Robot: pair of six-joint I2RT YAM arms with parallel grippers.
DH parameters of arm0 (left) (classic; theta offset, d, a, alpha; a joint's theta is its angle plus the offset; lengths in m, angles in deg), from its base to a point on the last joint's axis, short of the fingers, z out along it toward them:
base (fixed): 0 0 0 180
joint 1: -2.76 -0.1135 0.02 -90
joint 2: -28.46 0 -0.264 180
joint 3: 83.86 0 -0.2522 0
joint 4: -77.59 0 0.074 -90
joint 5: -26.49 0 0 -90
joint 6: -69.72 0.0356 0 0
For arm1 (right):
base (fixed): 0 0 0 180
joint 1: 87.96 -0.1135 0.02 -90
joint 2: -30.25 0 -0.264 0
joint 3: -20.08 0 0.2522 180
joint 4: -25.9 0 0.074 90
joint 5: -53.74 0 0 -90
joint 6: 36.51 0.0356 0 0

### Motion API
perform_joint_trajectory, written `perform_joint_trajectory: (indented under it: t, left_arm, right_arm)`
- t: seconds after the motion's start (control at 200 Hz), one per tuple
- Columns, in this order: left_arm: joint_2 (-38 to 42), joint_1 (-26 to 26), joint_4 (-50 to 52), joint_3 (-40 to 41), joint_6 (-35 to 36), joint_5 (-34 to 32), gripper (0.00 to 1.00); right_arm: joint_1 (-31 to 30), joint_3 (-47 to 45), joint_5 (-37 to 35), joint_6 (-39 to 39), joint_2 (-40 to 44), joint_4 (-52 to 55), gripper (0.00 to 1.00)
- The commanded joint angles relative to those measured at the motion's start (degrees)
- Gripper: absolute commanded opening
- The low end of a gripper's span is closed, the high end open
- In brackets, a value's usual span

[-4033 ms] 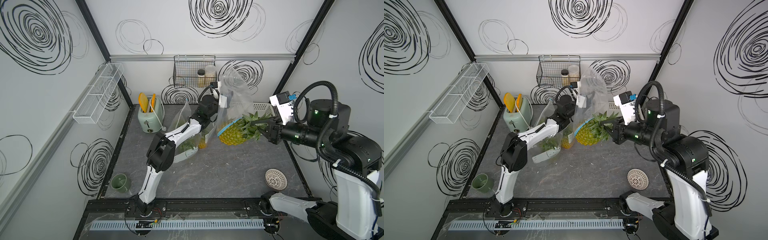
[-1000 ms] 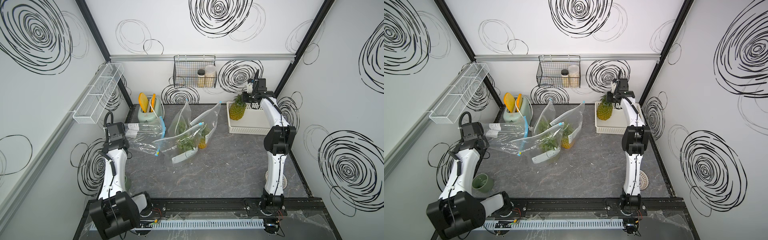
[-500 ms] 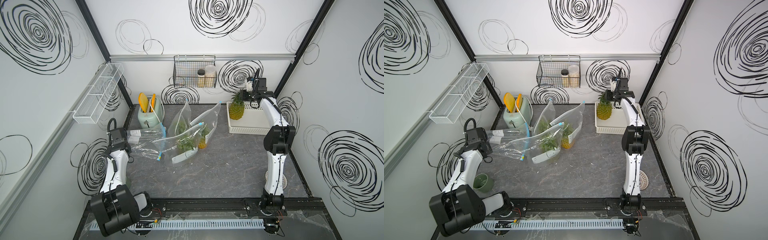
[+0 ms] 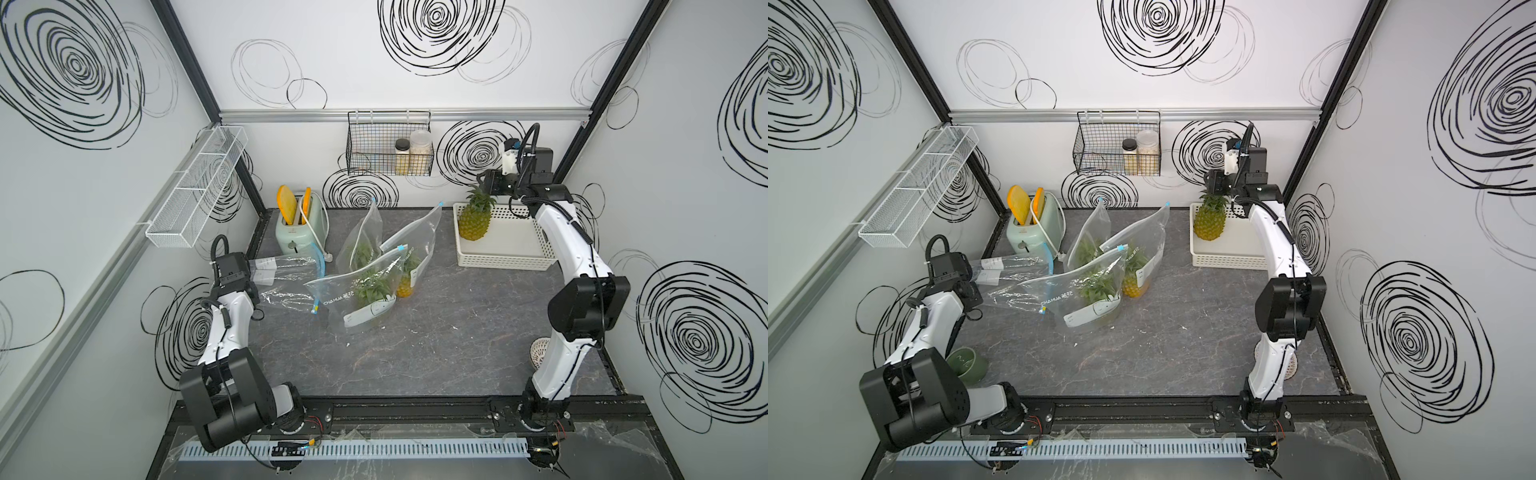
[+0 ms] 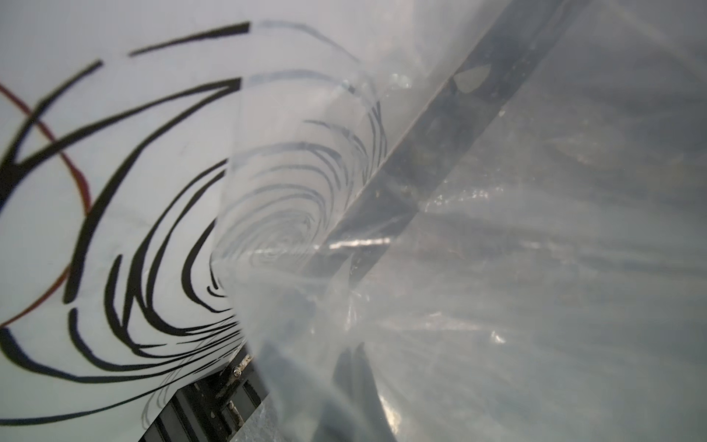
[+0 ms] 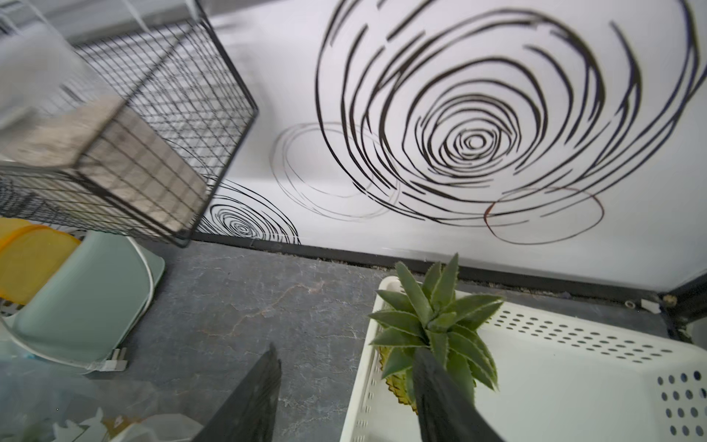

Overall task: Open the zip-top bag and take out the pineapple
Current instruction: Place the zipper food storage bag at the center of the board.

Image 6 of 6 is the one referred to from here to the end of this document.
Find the left yellow toast slice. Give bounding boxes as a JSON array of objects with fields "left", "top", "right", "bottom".
[{"left": 1, "top": 217, "right": 80, "bottom": 305}]

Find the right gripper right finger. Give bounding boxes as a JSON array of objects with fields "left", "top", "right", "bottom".
[{"left": 412, "top": 348, "right": 502, "bottom": 442}]

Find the cream perforated plastic basket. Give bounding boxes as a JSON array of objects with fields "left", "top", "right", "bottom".
[{"left": 339, "top": 274, "right": 707, "bottom": 442}]

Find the mint green toaster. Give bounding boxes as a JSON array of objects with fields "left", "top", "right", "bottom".
[{"left": 1, "top": 231, "right": 166, "bottom": 373}]

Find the black wire wall basket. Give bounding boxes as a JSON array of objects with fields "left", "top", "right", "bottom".
[{"left": 1, "top": 1, "right": 259, "bottom": 246}]

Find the white-lid spice jar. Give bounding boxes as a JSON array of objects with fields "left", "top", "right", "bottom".
[{"left": 1, "top": 22, "right": 208, "bottom": 237}]

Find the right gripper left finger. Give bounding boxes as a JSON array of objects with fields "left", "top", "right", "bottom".
[{"left": 193, "top": 343, "right": 282, "bottom": 442}]

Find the white toaster power cord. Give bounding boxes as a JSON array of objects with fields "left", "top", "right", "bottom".
[{"left": 0, "top": 234, "right": 156, "bottom": 374}]

